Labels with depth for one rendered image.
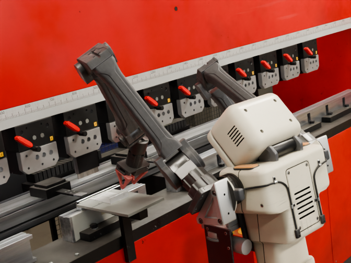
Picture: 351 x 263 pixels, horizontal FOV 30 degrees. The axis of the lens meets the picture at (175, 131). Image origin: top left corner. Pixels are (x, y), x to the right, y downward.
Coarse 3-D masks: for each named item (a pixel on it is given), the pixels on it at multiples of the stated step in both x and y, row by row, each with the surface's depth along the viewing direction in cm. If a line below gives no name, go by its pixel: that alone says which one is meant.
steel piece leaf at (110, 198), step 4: (124, 192) 232; (104, 196) 236; (108, 196) 236; (112, 196) 235; (116, 196) 230; (120, 196) 231; (124, 196) 232; (100, 200) 232; (104, 200) 232; (108, 200) 231; (112, 200) 228; (116, 200) 230
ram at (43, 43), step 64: (0, 0) 202; (64, 0) 220; (128, 0) 243; (192, 0) 270; (256, 0) 305; (320, 0) 349; (0, 64) 203; (64, 64) 222; (128, 64) 245; (0, 128) 204
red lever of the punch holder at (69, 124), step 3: (63, 123) 220; (66, 123) 219; (69, 123) 220; (72, 123) 221; (66, 126) 221; (69, 126) 220; (72, 126) 221; (75, 126) 222; (72, 129) 222; (75, 129) 222; (78, 129) 223; (78, 132) 224; (81, 132) 224; (84, 132) 224; (81, 135) 225; (84, 135) 224
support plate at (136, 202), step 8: (112, 192) 241; (120, 192) 240; (128, 192) 238; (88, 200) 235; (96, 200) 234; (120, 200) 230; (128, 200) 229; (136, 200) 228; (144, 200) 227; (152, 200) 226; (160, 200) 226; (88, 208) 228; (96, 208) 225; (104, 208) 224; (112, 208) 223; (120, 208) 222; (128, 208) 221; (136, 208) 220; (144, 208) 220; (128, 216) 215
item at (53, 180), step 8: (40, 184) 251; (48, 184) 249; (56, 184) 251; (64, 184) 253; (32, 192) 252; (40, 192) 249; (48, 192) 247; (56, 192) 249; (64, 192) 247; (72, 192) 246; (80, 192) 244
